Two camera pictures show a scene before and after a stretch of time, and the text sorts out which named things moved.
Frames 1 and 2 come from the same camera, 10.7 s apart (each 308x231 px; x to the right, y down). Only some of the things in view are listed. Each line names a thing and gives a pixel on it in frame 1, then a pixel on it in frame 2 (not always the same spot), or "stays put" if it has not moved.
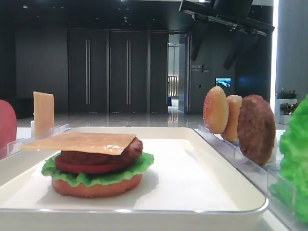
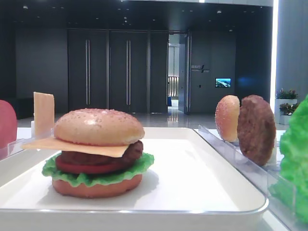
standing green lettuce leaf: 290,185 stays put
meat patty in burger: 133,153 stays put
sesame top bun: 216,110 to 98,126
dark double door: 117,71 stays put
